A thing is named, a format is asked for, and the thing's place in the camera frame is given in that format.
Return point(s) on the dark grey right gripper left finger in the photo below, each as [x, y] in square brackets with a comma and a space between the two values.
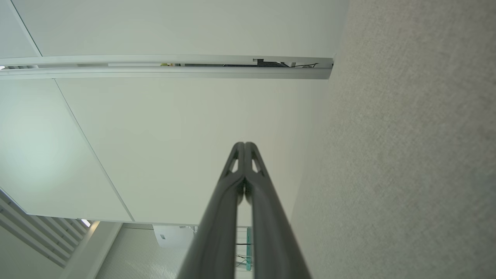
[211, 240]

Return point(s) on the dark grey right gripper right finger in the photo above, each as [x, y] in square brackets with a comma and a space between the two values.
[275, 240]

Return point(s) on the teal upright bar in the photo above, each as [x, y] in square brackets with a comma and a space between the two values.
[248, 248]

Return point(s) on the white box appliance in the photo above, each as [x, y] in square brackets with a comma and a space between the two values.
[172, 236]

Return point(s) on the grey aluminium partition post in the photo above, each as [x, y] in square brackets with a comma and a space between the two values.
[155, 73]

